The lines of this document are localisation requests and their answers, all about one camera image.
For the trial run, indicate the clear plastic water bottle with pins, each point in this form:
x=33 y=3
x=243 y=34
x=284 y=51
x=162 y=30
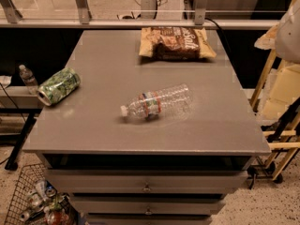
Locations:
x=170 y=101

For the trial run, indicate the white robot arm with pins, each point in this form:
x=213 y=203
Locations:
x=284 y=37

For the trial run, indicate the small upright water bottle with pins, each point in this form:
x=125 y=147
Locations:
x=29 y=79

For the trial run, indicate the brown snack chip bag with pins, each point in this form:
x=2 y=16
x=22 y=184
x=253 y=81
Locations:
x=175 y=43

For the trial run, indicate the grey drawer cabinet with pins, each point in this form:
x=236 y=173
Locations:
x=169 y=170

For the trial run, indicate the green patterned drink can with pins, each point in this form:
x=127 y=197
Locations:
x=59 y=86

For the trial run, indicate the cans in basket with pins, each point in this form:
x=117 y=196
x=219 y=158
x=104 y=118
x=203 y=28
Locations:
x=47 y=206

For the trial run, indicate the wooden yellow frame cart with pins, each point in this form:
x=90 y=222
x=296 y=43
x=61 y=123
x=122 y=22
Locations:
x=277 y=97

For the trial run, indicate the wire basket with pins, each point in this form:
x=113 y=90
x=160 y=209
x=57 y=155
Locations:
x=27 y=179

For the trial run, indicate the metal railing frame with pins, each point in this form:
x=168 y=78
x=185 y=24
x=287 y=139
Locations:
x=98 y=14

